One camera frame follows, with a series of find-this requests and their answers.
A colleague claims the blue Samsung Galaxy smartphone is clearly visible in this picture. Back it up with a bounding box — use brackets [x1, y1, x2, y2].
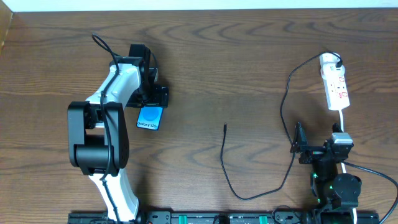
[136, 107, 164, 131]

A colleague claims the black USB charging cable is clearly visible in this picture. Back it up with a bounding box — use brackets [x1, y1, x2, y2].
[220, 51, 343, 201]

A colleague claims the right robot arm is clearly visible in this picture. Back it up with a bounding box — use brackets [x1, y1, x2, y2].
[290, 123, 362, 223]

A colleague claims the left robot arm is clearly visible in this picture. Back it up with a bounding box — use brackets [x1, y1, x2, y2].
[67, 44, 169, 223]

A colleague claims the white power strip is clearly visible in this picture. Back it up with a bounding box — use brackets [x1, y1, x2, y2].
[323, 74, 350, 111]

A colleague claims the white power strip cord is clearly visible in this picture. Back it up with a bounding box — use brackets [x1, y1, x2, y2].
[338, 108, 358, 224]

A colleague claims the black right camera cable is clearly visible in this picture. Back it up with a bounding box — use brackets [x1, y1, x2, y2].
[341, 160, 398, 224]

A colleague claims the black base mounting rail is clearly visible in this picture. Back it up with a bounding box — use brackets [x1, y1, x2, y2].
[67, 210, 379, 224]

